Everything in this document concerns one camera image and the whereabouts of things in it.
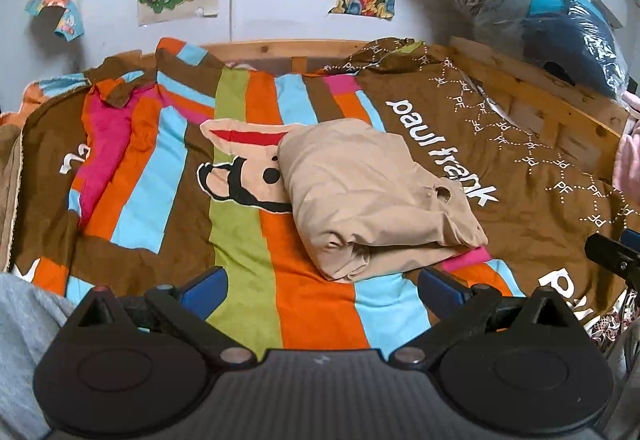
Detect person's grey pants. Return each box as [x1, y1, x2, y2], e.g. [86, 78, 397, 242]
[0, 272, 83, 440]

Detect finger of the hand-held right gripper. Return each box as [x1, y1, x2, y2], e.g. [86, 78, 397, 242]
[584, 227, 640, 281]

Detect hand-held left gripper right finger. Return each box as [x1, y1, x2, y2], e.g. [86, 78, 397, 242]
[388, 266, 577, 368]

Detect clear plastic bag of clothes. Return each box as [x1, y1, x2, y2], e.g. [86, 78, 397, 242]
[424, 0, 635, 101]

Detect beige hooded zip jacket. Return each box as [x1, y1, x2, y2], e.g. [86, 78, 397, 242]
[277, 119, 489, 283]

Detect colourful striped printed blanket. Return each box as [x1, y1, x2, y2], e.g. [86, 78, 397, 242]
[0, 36, 640, 352]

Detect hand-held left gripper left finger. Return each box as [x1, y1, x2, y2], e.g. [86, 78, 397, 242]
[67, 266, 257, 369]

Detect patterned floral cloth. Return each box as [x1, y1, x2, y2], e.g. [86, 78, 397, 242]
[587, 289, 640, 357]

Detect wooden bed frame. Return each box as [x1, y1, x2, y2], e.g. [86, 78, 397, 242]
[200, 36, 632, 151]

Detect pink cloth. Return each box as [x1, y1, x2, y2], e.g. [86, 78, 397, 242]
[612, 92, 640, 191]

